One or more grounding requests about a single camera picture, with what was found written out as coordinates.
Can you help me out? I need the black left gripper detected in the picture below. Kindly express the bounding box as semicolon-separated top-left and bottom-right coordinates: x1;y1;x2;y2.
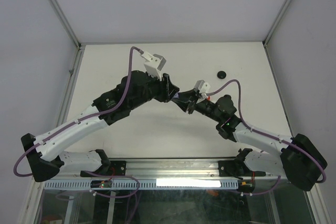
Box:
130;71;180;111

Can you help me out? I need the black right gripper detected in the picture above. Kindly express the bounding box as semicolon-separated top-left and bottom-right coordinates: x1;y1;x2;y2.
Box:
172;89;223;123

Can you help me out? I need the black earbud charging case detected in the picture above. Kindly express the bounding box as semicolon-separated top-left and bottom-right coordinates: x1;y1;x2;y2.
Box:
217;71;227;80

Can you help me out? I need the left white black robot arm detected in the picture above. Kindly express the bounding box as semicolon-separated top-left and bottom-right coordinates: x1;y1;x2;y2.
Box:
21;70;179;182

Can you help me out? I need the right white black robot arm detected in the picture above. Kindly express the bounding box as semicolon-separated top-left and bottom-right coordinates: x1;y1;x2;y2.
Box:
172;90;328;191

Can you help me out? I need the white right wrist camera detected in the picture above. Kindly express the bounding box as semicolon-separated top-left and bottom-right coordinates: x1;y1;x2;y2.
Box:
194;80;211;99

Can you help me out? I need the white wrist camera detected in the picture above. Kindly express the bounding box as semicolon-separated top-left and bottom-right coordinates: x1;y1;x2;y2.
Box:
194;80;211;99
141;51;166;81

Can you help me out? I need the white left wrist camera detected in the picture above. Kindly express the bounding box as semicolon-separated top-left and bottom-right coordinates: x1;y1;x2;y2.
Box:
141;51;166;81

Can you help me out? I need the aluminium mounting rail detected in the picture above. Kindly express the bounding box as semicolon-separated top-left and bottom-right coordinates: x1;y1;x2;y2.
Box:
32;156;280;182

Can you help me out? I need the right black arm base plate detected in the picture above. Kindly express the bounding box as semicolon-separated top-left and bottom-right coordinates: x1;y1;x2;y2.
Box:
217;160;266;179

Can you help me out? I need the white slotted cable duct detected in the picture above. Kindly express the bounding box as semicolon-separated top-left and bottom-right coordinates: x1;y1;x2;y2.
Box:
44;178;238;190

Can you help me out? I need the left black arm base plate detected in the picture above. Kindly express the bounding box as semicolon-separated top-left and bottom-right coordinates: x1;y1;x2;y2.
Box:
80;161;127;177

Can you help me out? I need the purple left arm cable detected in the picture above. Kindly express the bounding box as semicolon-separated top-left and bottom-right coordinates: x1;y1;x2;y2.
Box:
13;46;144;177

